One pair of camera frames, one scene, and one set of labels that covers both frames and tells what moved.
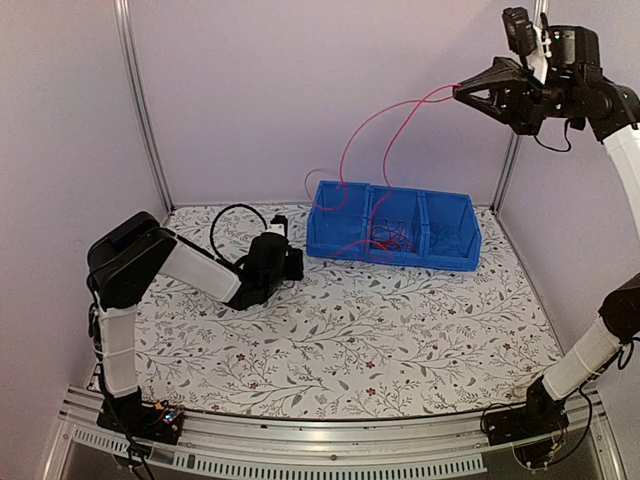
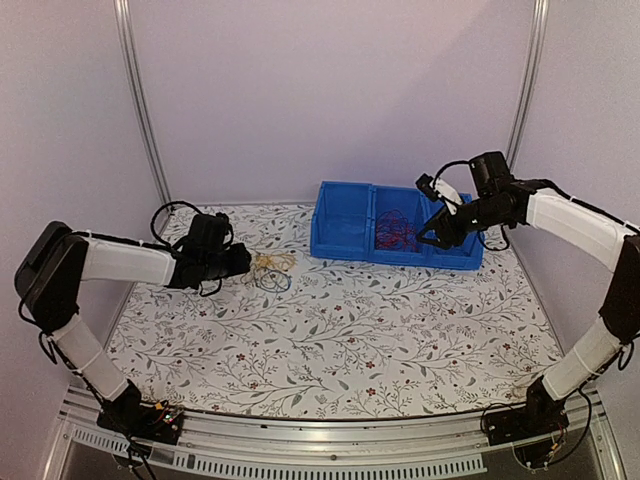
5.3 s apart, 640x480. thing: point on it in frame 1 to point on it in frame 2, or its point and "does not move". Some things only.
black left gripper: x=296 y=271 to x=241 y=263
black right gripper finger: x=500 y=73 to x=435 y=228
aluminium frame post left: x=125 y=27 does not move
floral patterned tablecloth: x=349 y=340 does not move
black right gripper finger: x=490 y=105 to x=437 y=238
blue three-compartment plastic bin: x=372 y=222 does not move
